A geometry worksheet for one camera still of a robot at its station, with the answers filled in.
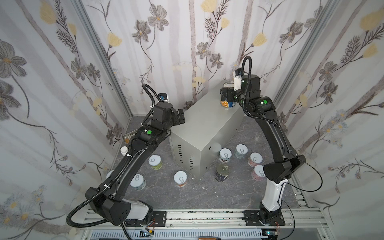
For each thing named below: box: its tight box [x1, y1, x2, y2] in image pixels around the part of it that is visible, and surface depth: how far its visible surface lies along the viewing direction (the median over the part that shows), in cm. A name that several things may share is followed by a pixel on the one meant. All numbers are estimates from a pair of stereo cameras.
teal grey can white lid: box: [130, 173, 147, 191], surface depth 83 cm
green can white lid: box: [148, 154, 163, 170], surface depth 91 cm
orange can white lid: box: [173, 170, 188, 187], surface depth 84 cm
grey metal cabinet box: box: [169, 84, 245, 180], surface depth 69 cm
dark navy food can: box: [215, 163, 230, 183], surface depth 83 cm
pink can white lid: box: [247, 152, 263, 168], surface depth 92 cm
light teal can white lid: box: [234, 143, 248, 159], surface depth 97 cm
